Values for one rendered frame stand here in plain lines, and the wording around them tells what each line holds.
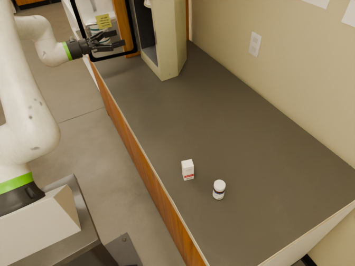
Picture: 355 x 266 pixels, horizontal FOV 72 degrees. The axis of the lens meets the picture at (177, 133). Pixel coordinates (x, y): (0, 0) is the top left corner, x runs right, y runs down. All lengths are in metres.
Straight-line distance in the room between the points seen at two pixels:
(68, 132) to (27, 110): 1.99
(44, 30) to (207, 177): 0.98
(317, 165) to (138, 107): 0.87
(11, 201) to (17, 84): 0.34
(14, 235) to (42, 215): 0.10
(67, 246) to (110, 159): 1.46
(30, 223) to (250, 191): 0.73
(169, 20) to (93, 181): 1.48
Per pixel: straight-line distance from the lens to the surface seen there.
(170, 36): 1.38
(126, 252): 1.90
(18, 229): 0.88
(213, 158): 1.06
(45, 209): 0.82
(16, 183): 0.88
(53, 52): 1.35
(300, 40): 1.19
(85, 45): 1.37
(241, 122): 1.22
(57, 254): 0.98
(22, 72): 0.83
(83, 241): 0.96
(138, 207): 2.03
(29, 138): 0.77
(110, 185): 2.19
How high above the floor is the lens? 1.78
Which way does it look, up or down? 47 degrees down
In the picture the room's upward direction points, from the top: 4 degrees counter-clockwise
